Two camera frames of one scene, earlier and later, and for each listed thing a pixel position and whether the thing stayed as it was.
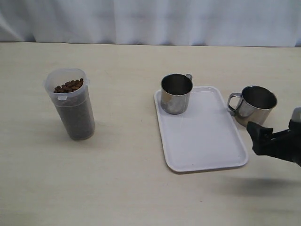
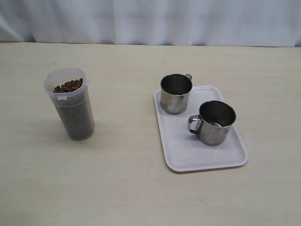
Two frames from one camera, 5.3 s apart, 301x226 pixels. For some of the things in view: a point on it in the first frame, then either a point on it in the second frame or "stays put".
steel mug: [255, 105] → [213, 122]
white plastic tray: [206, 136] stays put
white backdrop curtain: [238, 23] stays put
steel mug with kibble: [175, 90] stays put
